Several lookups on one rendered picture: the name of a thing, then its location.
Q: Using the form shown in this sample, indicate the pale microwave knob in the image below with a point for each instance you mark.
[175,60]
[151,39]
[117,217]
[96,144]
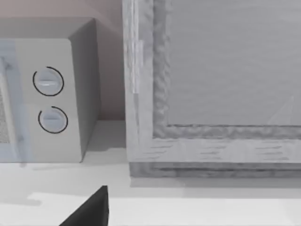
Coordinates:
[53,119]
[48,80]

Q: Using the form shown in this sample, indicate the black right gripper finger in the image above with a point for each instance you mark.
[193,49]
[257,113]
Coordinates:
[94,209]

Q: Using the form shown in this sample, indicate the pale microwave oven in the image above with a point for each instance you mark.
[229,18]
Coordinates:
[63,139]

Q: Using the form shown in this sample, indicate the grey cabinet door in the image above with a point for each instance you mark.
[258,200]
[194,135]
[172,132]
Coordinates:
[235,70]

